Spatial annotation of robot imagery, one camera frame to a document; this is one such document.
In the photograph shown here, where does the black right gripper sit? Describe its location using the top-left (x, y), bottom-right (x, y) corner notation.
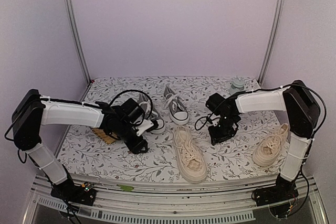
top-left (207, 115), bottom-right (237, 146)

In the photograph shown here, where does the right aluminium frame post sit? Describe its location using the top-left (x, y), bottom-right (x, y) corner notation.
top-left (257, 0), bottom-right (285, 86)

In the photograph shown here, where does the floral patterned table mat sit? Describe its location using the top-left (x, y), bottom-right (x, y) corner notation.
top-left (57, 77), bottom-right (289, 183)

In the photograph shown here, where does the aluminium frame post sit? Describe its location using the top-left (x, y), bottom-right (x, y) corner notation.
top-left (64, 0), bottom-right (91, 84)
top-left (257, 0), bottom-right (285, 86)

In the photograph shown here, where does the green tape piece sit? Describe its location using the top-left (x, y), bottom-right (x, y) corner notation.
top-left (118, 184), bottom-right (134, 192)

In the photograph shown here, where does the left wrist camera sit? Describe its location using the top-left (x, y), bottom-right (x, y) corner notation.
top-left (135, 119), bottom-right (165, 136)

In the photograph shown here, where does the yellow bamboo fan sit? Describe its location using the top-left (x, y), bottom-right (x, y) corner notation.
top-left (91, 128), bottom-right (115, 144)

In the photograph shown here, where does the beige sneaker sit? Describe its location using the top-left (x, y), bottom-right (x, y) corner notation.
top-left (252, 123), bottom-right (289, 167)
top-left (173, 125), bottom-right (207, 184)

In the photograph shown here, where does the black left camera cable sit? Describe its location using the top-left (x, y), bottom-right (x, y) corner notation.
top-left (109, 89), bottom-right (154, 120)

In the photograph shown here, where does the black camera cable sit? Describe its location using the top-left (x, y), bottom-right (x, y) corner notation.
top-left (109, 89), bottom-right (154, 120)
top-left (194, 113), bottom-right (218, 132)

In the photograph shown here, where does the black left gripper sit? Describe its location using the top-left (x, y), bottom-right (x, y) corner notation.
top-left (115, 120), bottom-right (149, 155)

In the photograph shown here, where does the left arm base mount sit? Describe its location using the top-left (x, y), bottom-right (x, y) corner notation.
top-left (51, 179), bottom-right (97, 206)

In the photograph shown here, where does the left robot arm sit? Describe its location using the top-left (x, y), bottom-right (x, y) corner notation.
top-left (9, 89), bottom-right (154, 200)

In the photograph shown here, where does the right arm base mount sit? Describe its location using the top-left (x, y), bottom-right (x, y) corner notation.
top-left (251, 176), bottom-right (299, 206)

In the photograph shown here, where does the left aluminium frame post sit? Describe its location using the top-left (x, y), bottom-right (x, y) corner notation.
top-left (64, 0), bottom-right (91, 84)

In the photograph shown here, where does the black right camera cable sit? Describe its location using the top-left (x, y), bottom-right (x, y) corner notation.
top-left (194, 113), bottom-right (218, 132)

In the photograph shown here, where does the grey sneaker with white laces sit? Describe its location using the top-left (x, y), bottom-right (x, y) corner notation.
top-left (138, 93), bottom-right (166, 134)

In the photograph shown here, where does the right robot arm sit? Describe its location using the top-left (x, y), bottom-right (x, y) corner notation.
top-left (205, 80), bottom-right (326, 201)

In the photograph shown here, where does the aluminium front rail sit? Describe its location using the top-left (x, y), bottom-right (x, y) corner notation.
top-left (22, 174), bottom-right (329, 224)

